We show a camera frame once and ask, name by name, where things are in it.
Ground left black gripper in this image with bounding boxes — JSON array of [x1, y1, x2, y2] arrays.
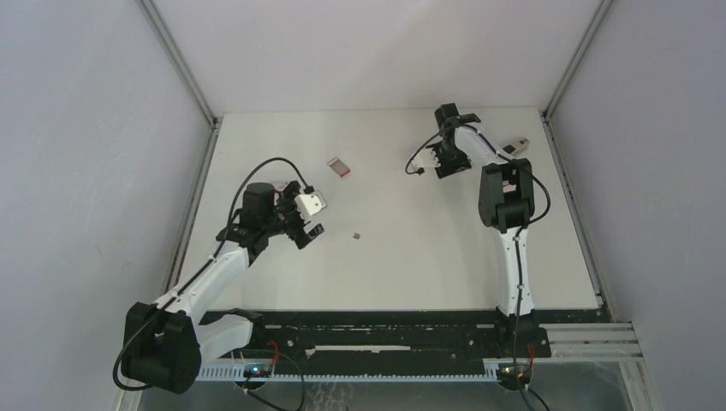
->
[[262, 182, 323, 249]]

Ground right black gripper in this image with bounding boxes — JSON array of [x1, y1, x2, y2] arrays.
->
[[428, 141, 473, 178]]

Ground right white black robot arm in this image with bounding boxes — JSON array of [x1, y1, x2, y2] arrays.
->
[[429, 103, 535, 318]]

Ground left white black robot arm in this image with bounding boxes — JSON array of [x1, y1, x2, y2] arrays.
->
[[112, 181, 327, 394]]

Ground black silver stapler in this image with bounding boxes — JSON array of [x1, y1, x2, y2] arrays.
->
[[503, 137, 530, 157]]

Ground open red staple box tray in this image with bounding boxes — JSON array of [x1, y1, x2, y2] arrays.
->
[[327, 158, 351, 178]]

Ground left controller board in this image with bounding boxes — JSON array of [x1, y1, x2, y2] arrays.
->
[[243, 364, 273, 379]]

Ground controller board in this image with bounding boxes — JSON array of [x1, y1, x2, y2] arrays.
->
[[497, 366, 530, 380], [243, 364, 273, 379]]

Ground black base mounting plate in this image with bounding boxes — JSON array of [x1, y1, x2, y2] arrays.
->
[[198, 308, 610, 376]]

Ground right controller board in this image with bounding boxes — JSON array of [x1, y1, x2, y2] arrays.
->
[[497, 366, 530, 380]]

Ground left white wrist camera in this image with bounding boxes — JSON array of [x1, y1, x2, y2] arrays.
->
[[294, 190, 327, 223]]

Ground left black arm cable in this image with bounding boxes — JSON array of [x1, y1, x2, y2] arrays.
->
[[112, 158, 316, 392]]

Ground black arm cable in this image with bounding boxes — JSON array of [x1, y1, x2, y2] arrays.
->
[[404, 122, 552, 411], [112, 158, 316, 392]]

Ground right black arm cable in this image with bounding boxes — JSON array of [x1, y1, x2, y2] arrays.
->
[[404, 122, 552, 411]]

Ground white slotted cable duct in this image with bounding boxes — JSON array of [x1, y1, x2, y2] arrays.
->
[[196, 362, 499, 383]]

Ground aluminium frame rails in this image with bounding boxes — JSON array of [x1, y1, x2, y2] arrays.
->
[[127, 322, 645, 364]]

